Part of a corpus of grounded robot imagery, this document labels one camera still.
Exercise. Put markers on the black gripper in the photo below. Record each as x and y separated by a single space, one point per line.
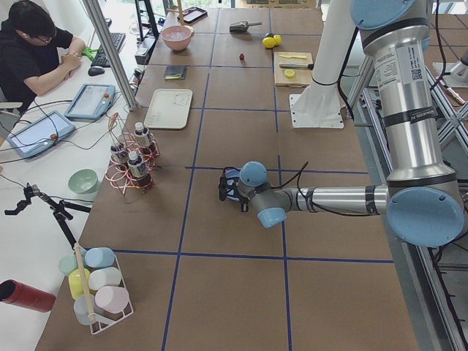
243 199

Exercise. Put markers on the blue plastic plate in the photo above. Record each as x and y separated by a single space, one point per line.
231 172

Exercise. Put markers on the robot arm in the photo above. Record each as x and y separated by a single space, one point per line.
420 197

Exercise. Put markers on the bottle white cap lower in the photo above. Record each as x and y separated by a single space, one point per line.
137 166

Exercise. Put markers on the bottle white cap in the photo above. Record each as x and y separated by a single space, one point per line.
137 166
119 153
141 135

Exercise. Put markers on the cream bear tray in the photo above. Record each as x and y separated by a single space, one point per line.
168 109

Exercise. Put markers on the bottle white cap right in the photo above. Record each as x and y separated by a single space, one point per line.
141 135

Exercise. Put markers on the bottle white cap left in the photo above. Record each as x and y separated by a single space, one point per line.
119 153

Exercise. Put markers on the grey yellow folded cloth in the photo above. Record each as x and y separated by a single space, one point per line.
175 72

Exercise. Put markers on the wooden cutting board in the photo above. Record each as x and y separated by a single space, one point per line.
303 77

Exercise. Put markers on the steel cylinder black cap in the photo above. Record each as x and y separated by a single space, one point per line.
297 66

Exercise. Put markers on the green bowl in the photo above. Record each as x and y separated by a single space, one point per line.
83 182

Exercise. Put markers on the white plastic cup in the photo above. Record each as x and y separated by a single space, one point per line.
109 276

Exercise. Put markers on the blue plastic cup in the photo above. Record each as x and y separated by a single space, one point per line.
99 257

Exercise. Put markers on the yellow plastic knife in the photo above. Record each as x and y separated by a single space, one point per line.
293 56

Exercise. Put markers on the yellow lemon front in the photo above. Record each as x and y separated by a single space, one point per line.
269 42

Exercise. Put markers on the yellow lemon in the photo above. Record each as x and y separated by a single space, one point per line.
269 42
278 40

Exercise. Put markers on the yellow lemon back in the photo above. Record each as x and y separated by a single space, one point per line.
278 40

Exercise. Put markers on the pink bowl of ice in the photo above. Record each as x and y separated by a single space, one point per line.
177 38

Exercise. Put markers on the blue teach pendant far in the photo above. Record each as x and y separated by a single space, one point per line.
91 102

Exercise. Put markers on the blue teach pendant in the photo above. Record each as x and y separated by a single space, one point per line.
41 134
91 102

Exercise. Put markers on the metal scoop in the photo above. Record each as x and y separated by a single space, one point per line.
242 27

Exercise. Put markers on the pale green plastic cup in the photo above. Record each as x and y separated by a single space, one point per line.
68 264

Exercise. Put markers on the black computer mouse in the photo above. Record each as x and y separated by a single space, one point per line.
96 70

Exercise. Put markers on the yellow plastic cup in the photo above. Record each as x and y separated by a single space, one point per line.
75 284

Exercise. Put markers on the blue teach pendant near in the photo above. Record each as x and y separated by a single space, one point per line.
41 134

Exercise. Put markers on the seated person black shirt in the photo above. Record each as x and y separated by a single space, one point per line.
36 56

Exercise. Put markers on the red cylinder bottle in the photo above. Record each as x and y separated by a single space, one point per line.
19 294

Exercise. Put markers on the copper wire bottle rack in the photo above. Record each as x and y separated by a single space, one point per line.
119 175

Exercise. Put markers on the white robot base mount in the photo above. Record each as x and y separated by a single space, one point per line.
319 106

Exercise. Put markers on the white wire cup rack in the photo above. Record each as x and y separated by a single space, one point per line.
86 311

